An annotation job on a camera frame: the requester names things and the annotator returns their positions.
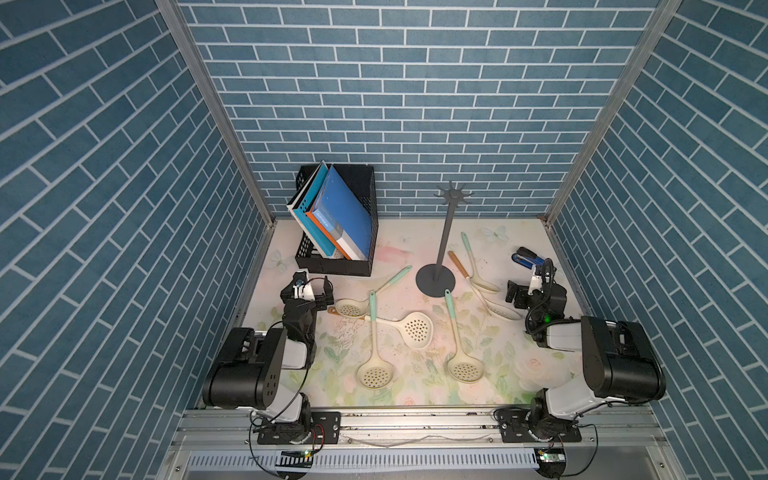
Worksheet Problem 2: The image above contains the vertical mint skimmer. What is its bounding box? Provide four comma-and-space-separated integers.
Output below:
356, 291, 394, 389

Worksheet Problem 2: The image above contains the dark grey utensil rack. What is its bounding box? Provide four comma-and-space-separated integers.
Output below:
416, 181, 472, 298

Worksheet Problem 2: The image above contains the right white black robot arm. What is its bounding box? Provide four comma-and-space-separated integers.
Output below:
493, 258, 666, 443

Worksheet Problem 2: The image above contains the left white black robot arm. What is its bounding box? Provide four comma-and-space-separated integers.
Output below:
202, 270, 341, 446

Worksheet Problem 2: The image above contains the blue black stapler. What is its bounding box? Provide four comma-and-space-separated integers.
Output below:
511, 247, 545, 269

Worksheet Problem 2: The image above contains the orange book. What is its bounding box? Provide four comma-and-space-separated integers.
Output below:
307, 211, 357, 260

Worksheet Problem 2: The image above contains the teal notebook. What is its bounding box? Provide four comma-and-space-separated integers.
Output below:
287, 163, 336, 258

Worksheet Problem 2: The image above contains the blue book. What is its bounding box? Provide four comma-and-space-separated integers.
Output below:
310, 167, 372, 261

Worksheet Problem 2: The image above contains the black perforated file basket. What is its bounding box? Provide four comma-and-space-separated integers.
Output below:
295, 163, 378, 277

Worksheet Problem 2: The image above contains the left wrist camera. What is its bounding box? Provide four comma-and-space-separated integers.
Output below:
292, 271, 315, 301

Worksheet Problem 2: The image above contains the wooden handled white spoon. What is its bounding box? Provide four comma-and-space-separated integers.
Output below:
447, 250, 523, 322

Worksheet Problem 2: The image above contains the diagonal mint handled skimmer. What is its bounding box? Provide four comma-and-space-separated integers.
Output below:
334, 265, 414, 319

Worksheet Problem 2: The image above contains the wooden handled cream skimmer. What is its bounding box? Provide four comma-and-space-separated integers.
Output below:
326, 306, 434, 352

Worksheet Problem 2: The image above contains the aluminium front rail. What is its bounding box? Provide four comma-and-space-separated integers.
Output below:
158, 406, 684, 479

